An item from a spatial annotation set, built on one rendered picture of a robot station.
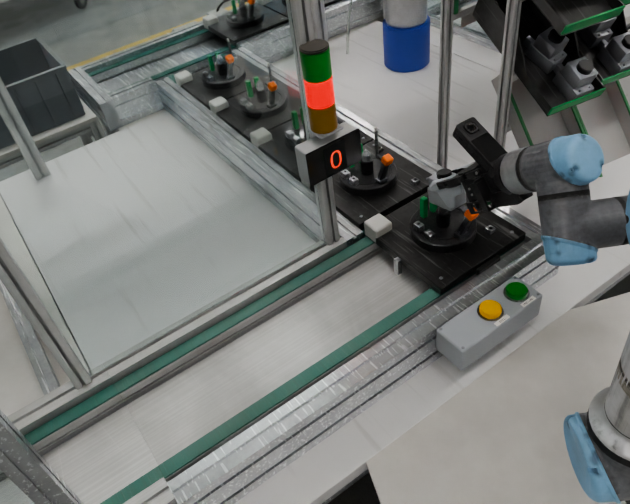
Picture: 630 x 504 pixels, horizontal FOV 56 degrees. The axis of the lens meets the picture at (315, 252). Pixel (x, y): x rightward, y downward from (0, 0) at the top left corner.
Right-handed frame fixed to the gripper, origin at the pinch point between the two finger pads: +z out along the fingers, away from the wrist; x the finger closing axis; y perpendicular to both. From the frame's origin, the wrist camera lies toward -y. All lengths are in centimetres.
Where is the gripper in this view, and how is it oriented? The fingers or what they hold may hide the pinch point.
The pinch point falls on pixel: (442, 178)
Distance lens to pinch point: 122.4
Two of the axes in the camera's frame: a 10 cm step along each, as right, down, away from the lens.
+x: 8.2, -4.7, 3.4
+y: 4.4, 8.8, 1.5
